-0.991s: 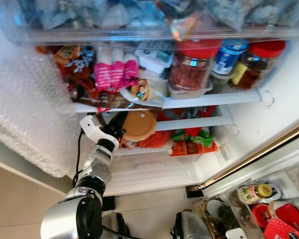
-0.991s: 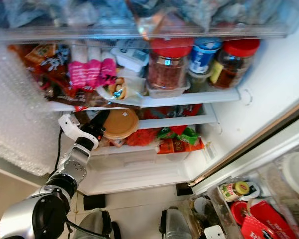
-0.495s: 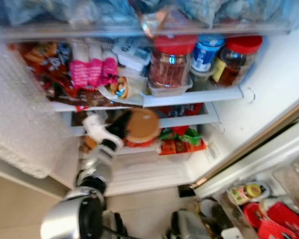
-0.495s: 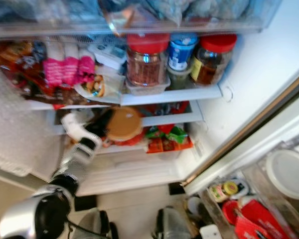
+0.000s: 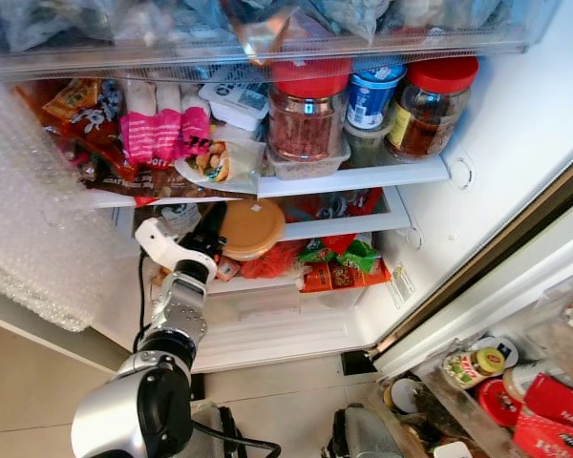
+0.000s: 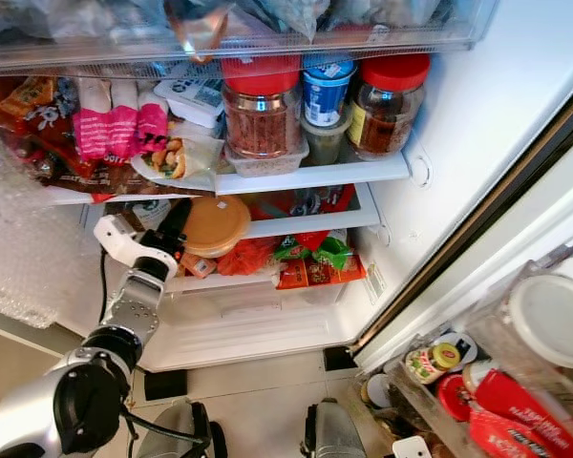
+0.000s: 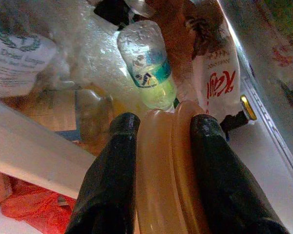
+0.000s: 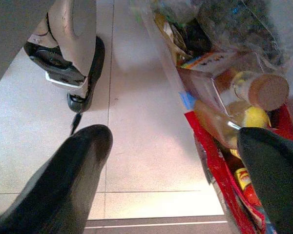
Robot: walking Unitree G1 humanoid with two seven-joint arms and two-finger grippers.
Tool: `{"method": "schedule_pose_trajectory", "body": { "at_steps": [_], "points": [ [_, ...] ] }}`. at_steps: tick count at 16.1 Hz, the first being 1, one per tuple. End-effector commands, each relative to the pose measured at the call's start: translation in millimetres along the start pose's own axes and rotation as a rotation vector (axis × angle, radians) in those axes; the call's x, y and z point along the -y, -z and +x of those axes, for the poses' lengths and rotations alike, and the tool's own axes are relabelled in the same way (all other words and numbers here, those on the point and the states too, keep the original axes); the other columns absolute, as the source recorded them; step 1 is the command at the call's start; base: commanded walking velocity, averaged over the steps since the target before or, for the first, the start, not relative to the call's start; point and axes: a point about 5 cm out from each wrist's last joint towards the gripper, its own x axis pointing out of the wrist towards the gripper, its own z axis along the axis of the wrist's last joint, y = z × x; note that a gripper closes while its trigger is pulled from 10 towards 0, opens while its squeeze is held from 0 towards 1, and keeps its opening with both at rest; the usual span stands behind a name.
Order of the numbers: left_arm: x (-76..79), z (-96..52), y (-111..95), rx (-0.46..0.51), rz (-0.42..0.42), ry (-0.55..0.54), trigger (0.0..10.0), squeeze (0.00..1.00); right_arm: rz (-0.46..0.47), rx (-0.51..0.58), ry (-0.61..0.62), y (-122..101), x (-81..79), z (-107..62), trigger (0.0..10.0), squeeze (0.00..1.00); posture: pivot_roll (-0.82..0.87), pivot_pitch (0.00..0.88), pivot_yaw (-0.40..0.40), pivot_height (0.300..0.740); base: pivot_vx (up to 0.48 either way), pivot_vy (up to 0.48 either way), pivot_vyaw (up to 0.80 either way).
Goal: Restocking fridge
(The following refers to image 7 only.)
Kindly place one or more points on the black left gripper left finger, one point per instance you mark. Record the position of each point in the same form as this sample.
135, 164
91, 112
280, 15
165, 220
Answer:
107, 182

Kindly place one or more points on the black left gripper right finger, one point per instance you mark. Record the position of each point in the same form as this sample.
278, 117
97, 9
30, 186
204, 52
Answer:
229, 185

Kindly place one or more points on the tan lidded plastic bowl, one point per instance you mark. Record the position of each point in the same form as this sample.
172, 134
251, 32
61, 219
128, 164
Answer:
166, 170

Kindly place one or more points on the orange plastic bag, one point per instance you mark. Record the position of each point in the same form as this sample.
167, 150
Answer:
39, 207

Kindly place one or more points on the dark jar with gold lid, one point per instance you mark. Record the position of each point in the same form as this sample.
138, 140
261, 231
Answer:
246, 109

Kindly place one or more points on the white bag with red print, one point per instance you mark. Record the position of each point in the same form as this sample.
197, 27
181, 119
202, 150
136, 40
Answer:
217, 80

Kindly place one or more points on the clear bottle with teal label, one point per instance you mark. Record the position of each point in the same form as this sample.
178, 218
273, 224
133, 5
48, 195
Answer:
146, 61

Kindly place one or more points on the frosty clear plastic bag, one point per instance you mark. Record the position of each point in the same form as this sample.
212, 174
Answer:
92, 53

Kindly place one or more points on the white bag with green print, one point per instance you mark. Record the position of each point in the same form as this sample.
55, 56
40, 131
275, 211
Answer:
14, 65

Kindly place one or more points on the brown food bag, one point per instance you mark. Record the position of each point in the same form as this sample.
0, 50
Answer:
175, 36

